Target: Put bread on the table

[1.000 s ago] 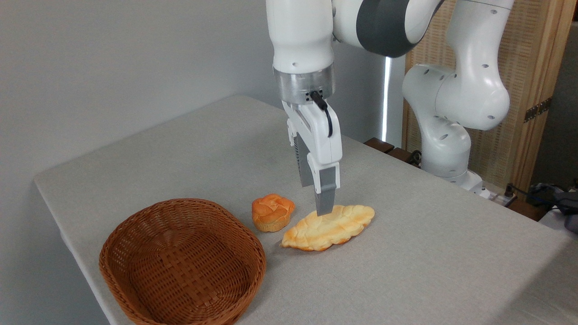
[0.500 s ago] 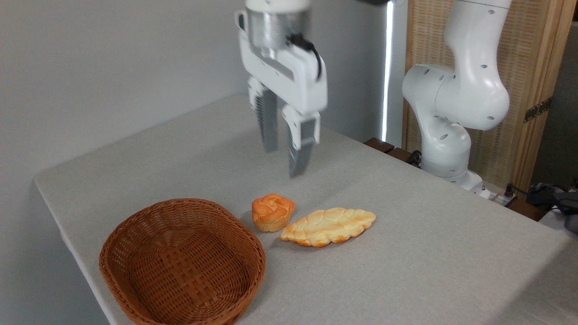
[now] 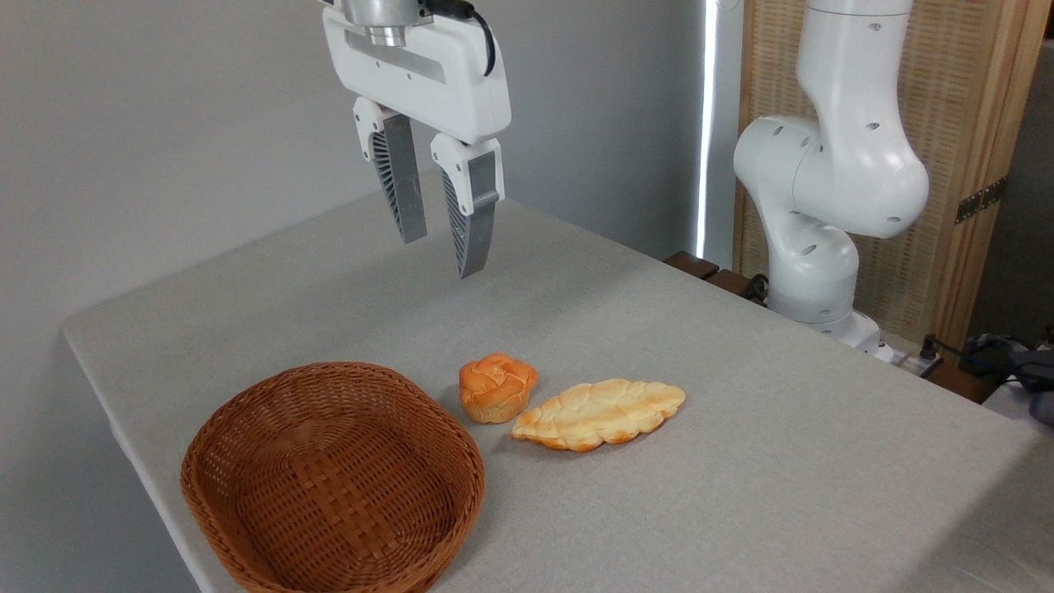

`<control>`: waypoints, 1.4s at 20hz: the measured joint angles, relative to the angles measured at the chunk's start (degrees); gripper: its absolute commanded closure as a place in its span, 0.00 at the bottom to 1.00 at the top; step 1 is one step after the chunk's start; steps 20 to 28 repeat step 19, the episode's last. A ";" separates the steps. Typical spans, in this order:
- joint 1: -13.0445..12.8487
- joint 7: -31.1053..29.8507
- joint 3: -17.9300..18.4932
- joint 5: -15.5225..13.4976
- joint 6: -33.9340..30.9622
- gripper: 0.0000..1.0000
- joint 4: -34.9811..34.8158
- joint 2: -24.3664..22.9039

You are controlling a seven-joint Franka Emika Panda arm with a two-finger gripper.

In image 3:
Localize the white power strip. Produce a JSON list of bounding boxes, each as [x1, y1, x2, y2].
[[873, 342, 944, 379]]

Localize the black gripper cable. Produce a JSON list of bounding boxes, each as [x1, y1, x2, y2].
[[420, 0, 497, 77]]

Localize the grey device with cables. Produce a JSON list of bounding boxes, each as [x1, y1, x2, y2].
[[1011, 349, 1054, 426]]

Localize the silver metal wrist flange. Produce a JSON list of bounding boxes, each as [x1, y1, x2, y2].
[[342, 0, 431, 48]]

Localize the brown wooden block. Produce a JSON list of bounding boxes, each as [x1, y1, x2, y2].
[[664, 251, 721, 281], [707, 268, 768, 304]]

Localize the dark metal screen hinge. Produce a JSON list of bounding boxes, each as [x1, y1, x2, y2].
[[955, 177, 1007, 225]]

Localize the round orange bun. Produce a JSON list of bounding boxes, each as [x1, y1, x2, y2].
[[459, 353, 539, 425]]

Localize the black cable bundle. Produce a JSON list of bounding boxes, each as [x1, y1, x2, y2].
[[921, 329, 1054, 388]]

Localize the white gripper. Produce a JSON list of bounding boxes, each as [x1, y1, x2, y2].
[[319, 0, 512, 279]]

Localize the wood and rattan screen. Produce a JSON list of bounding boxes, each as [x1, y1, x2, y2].
[[733, 0, 1053, 347]]

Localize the brown wicker basket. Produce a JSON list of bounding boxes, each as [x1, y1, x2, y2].
[[180, 362, 486, 593]]

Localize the long braided bread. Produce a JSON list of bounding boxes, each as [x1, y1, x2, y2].
[[509, 378, 687, 453]]

